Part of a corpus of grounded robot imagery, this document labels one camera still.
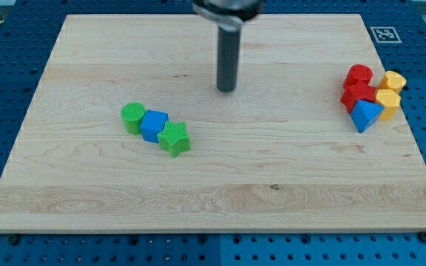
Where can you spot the white fiducial marker tag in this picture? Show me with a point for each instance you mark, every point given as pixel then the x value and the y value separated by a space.
pixel 385 35

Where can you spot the yellow heart block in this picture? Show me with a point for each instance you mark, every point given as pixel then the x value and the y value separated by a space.
pixel 393 81

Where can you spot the blue triangle block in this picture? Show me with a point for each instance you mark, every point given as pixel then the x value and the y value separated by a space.
pixel 365 114

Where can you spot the wooden board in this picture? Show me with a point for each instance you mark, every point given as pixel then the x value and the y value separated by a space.
pixel 279 154

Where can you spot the red star block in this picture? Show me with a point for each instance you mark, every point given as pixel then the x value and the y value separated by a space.
pixel 355 92

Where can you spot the red cylinder block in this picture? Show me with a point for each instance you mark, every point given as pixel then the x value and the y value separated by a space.
pixel 358 72

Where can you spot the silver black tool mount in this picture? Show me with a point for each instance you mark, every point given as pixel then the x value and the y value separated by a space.
pixel 231 15

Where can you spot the green star block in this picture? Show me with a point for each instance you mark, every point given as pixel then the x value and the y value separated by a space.
pixel 174 138

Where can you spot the green cylinder block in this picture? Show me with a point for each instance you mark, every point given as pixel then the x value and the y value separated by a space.
pixel 132 116

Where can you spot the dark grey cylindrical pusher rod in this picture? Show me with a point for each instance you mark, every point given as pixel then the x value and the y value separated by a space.
pixel 228 49

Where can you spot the yellow hexagon block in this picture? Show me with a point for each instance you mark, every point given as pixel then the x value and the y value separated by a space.
pixel 390 100

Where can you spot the blue cube block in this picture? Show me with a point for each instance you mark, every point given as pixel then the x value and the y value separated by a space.
pixel 152 124

